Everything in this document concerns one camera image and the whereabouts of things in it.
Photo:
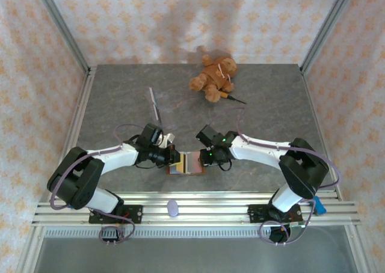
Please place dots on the long aluminium frame rail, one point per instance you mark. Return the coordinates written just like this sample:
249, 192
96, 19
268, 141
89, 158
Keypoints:
210, 208

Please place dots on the small black electronics box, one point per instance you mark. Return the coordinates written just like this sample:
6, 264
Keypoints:
108, 235

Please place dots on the red card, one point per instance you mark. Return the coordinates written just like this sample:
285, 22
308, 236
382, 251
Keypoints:
194, 162

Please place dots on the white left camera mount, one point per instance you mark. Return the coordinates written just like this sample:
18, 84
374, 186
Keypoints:
162, 142

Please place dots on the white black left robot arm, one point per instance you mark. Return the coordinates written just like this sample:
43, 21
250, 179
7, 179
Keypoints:
117, 157

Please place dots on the brown teddy bear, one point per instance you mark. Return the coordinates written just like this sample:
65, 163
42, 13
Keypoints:
215, 77

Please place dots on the aluminium table side rail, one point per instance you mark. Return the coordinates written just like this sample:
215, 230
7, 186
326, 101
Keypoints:
316, 113
78, 119

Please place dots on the aluminium frame post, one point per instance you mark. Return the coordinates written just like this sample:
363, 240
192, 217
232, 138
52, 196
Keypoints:
328, 26
63, 26

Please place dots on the lilac oval object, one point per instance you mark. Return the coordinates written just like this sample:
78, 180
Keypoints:
173, 208

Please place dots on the black card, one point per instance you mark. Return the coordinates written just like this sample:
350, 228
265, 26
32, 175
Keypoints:
158, 113

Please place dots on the orange card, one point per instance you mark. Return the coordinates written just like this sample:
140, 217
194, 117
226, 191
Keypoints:
179, 169

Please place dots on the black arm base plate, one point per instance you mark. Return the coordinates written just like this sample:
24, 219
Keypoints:
135, 214
255, 214

